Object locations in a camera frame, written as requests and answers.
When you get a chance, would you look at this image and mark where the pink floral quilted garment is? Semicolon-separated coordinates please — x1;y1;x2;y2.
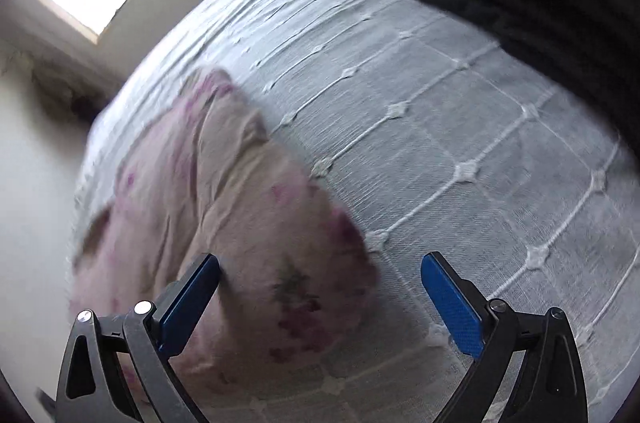
70;70;378;400

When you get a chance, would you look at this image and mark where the grey quilted bedspread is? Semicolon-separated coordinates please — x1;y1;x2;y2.
73;0;639;422

